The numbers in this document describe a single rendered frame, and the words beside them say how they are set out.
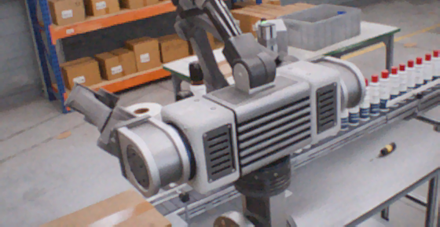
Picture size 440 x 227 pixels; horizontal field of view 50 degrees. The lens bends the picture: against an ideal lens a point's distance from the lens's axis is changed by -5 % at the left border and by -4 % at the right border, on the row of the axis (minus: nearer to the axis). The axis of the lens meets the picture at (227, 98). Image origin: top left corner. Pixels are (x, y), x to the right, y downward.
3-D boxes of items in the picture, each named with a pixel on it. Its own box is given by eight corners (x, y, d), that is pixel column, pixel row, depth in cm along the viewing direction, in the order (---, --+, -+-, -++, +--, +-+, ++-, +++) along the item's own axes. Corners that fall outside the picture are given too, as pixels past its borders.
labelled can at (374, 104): (373, 111, 241) (374, 72, 233) (381, 114, 237) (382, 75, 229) (366, 114, 238) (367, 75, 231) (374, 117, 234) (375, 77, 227)
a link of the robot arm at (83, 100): (55, 104, 142) (71, 74, 142) (93, 122, 149) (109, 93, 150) (101, 151, 105) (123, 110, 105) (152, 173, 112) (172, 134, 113)
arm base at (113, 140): (126, 181, 99) (115, 128, 95) (110, 166, 105) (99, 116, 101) (162, 166, 104) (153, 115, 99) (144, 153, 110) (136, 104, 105)
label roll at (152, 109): (163, 147, 226) (159, 118, 221) (121, 149, 227) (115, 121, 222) (169, 128, 244) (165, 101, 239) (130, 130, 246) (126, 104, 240)
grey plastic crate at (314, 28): (324, 28, 430) (324, 3, 421) (361, 34, 400) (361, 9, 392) (276, 44, 396) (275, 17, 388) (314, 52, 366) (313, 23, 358)
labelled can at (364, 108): (363, 115, 237) (364, 76, 229) (371, 118, 233) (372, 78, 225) (356, 118, 234) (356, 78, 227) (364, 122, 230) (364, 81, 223)
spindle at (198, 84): (204, 110, 259) (199, 57, 248) (214, 115, 252) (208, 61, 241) (190, 115, 254) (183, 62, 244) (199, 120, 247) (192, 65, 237)
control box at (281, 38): (284, 67, 190) (282, 18, 182) (290, 82, 174) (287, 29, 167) (258, 69, 190) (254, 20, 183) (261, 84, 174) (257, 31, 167)
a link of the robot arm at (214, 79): (183, 29, 151) (207, 7, 154) (170, 21, 153) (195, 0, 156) (214, 103, 186) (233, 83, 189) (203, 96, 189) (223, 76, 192)
